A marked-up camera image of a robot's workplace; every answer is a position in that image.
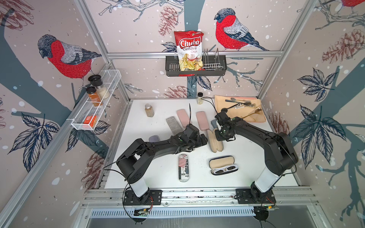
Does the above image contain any grey teal glasses case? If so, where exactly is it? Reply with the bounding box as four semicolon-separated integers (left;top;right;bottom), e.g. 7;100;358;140
211;119;219;129

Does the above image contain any pink glasses case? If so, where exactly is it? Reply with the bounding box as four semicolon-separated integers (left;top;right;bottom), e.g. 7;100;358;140
176;109;190;128
196;111;210;131

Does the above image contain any beige case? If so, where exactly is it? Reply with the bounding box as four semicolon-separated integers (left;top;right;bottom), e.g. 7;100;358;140
206;128;224;153

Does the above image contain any patterned case with sunglasses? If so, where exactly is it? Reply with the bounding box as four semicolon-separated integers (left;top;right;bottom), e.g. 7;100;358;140
178;154;189;182

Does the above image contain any brown case with sunglasses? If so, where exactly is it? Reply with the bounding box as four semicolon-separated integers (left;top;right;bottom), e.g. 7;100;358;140
149;135;160;143

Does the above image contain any black case with glasses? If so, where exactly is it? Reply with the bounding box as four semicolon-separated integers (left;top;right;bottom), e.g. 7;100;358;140
209;156;239;176

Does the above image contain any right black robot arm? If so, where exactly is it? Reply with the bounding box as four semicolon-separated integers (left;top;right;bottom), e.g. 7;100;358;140
215;112;298;202

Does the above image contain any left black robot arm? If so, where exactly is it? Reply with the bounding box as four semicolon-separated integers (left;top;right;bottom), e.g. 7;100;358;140
116;124;208;203

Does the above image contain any iridescent cutlery piece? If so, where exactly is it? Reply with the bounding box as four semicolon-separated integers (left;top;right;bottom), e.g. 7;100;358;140
225;99;252;103

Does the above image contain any silver spoon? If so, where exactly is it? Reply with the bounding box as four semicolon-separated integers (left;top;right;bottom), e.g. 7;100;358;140
231;97;249;103

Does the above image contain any gold spoon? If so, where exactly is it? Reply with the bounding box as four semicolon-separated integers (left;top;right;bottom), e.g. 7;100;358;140
243;108;262;119

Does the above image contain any small jar at back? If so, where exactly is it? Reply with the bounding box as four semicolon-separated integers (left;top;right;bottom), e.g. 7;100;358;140
197;92;203;105

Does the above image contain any brown spice jar on table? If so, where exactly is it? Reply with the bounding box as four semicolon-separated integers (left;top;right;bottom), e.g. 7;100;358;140
145;104;155;117

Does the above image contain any red Chuba chips bag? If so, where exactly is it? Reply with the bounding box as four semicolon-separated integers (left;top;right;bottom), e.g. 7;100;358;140
174;30;204;71

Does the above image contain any small orange box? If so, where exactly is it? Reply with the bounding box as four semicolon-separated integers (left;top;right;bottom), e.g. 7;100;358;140
83;115;98;128

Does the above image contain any orange spice jar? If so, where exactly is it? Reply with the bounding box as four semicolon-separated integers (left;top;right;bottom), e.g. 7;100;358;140
86;86;102;107

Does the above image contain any black lid salt grinder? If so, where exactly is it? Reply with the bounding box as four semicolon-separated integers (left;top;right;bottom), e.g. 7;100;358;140
88;75;110;99

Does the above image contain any white patterned cutlery handle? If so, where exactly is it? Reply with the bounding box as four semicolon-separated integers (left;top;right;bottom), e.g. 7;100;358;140
235;104;247;109

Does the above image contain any black wire wall basket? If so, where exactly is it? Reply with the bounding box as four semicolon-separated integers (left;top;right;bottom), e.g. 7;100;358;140
165;50;227;77

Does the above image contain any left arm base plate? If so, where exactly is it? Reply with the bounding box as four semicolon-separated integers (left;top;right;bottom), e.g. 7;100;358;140
123;189;163;206

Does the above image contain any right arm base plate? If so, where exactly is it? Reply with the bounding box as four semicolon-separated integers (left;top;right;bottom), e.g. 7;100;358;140
233;188;276;204

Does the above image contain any white wire wall shelf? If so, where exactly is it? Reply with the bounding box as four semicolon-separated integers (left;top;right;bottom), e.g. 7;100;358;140
71;70;121;133

